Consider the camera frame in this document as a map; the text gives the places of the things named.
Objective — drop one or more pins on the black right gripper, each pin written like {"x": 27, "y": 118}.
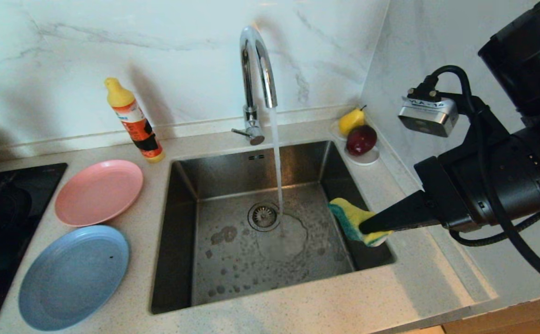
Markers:
{"x": 506, "y": 185}

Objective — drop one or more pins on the yellow fish-shaped sponge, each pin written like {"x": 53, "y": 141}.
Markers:
{"x": 351, "y": 218}

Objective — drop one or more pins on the chrome gooseneck faucet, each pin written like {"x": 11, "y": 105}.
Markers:
{"x": 250, "y": 116}

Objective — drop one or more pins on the orange detergent bottle yellow cap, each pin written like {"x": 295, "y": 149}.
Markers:
{"x": 140, "y": 130}

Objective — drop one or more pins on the pink plastic plate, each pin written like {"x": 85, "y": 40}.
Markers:
{"x": 99, "y": 192}

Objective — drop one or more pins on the stainless steel sink basin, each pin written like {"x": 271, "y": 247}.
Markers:
{"x": 223, "y": 273}

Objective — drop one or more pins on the small white dish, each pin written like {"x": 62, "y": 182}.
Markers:
{"x": 368, "y": 159}

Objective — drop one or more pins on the dark red apple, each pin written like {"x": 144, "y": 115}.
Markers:
{"x": 361, "y": 139}

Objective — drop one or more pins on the yellow pear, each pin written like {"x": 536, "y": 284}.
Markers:
{"x": 350, "y": 121}

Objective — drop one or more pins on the round metal drain strainer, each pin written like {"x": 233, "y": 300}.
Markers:
{"x": 263, "y": 216}

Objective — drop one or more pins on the wooden cabinet panel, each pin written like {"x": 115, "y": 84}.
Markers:
{"x": 520, "y": 320}

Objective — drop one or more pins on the blue plastic plate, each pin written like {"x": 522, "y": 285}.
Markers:
{"x": 75, "y": 278}

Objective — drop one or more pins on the black glass cooktop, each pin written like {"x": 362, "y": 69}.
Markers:
{"x": 24, "y": 185}

